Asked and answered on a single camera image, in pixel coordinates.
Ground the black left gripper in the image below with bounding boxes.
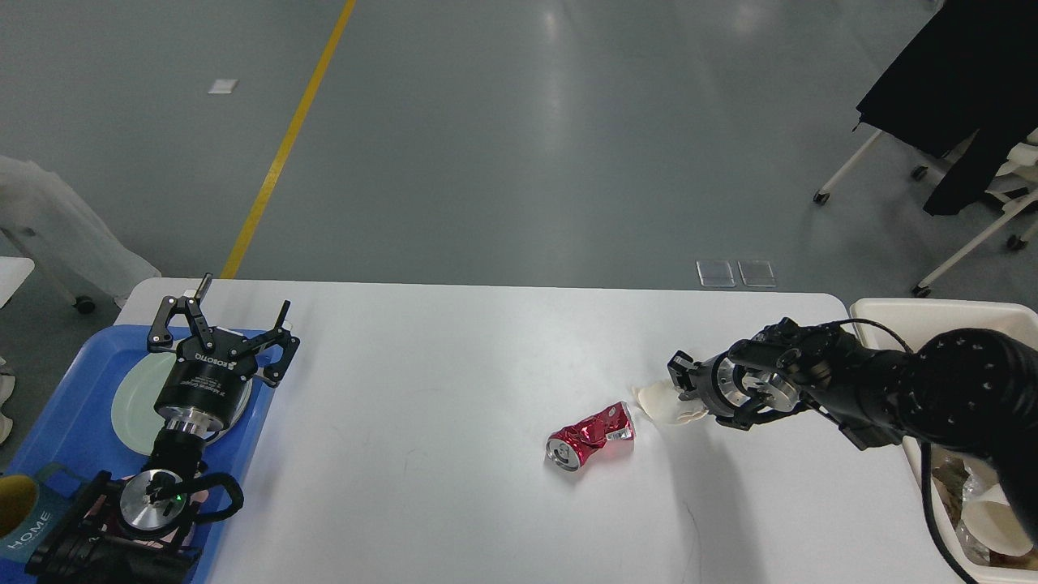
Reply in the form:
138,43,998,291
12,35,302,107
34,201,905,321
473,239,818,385
146,273,300,435

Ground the green plate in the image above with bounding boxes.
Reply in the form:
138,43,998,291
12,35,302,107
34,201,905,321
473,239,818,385
112,350,255,455

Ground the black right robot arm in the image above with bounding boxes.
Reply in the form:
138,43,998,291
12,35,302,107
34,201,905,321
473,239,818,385
667,317,1037,541

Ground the blue plastic tray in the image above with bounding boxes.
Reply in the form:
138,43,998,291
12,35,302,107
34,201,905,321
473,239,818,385
0,325,285,584

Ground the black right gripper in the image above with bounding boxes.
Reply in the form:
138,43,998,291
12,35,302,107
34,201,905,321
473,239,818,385
667,350,763,423

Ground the foil bag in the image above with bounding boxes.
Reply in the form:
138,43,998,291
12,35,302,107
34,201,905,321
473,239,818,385
930,446,998,566

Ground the dark teal mug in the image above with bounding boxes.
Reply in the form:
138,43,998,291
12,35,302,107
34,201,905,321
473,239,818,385
1,462,90,563

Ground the white paper cup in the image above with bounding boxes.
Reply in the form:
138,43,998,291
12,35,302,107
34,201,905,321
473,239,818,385
963,476,1034,557
631,380,709,425

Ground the white rolling chair frame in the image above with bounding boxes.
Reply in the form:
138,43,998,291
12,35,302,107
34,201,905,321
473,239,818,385
807,135,1036,307

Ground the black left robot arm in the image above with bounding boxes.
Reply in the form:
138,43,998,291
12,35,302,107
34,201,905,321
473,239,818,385
12,274,300,583

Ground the person in light trousers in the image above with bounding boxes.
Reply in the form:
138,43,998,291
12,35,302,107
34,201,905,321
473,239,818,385
1,157,161,307

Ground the black jacket on chair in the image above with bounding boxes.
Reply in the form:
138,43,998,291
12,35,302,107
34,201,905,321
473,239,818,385
856,1,1037,216

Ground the crushed red soda can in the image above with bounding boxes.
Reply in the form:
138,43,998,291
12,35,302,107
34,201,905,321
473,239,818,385
545,401,637,472

